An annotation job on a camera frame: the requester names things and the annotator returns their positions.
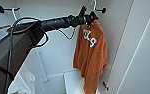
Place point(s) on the white hanger with orange hoodie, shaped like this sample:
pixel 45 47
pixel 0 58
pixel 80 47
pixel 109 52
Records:
pixel 95 5

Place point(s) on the orange hoodie with white print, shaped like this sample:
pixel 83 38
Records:
pixel 91 63

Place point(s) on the white wardrobe door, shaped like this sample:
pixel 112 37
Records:
pixel 144 50

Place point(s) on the black wardrobe hook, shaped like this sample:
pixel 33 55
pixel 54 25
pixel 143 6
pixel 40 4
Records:
pixel 1 9
pixel 103 10

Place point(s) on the white wardrobe cabinet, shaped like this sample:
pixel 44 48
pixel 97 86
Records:
pixel 57 56

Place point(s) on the small black low hook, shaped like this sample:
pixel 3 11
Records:
pixel 106 86

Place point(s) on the white hanger with white shirt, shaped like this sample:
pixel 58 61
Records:
pixel 15 14

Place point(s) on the white shirt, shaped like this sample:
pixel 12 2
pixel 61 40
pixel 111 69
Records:
pixel 24 83

